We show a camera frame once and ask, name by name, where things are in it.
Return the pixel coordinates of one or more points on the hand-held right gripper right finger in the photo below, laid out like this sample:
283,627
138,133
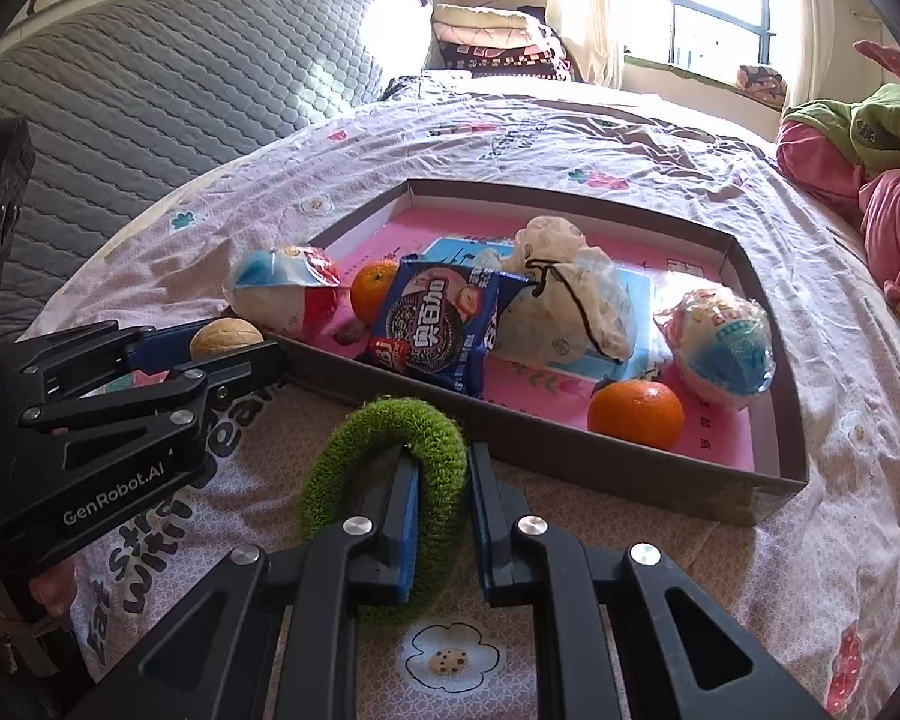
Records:
480,532

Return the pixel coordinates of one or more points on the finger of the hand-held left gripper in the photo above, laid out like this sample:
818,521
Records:
247,369
161,349

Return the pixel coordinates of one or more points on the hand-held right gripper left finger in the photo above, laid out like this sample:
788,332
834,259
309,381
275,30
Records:
405,532

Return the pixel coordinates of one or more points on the blue white snack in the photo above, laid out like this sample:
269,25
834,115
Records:
277,292

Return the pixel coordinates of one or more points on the green fuzzy scrunchie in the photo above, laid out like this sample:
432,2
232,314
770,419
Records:
435,435

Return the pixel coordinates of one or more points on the pink cardboard box tray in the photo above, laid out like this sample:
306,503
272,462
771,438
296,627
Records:
570,472

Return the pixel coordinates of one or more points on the orange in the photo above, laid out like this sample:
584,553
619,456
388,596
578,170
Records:
634,414
371,292

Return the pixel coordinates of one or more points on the blue cookie packet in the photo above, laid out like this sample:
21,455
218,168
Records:
427,330

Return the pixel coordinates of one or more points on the cream patterned scrunchie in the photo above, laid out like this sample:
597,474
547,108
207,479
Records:
555,315

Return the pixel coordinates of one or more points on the pink blue snack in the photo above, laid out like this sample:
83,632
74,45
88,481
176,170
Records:
720,352

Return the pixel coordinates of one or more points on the person's left hand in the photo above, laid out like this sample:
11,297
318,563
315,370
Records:
51,589

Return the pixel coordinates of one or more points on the grey quilted headboard cover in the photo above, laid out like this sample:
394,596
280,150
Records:
157,90

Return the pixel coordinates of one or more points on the dark cloth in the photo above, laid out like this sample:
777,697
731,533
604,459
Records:
406,86

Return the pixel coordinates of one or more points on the cream curtain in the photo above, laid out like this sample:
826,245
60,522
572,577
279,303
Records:
585,7

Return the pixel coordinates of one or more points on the patterned cushion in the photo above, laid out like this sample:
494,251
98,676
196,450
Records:
761,84

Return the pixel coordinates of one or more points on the green garment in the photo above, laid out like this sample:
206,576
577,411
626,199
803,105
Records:
870,127

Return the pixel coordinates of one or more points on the window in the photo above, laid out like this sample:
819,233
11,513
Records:
705,0

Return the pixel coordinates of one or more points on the long pink pillow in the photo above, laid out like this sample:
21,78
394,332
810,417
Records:
896,64

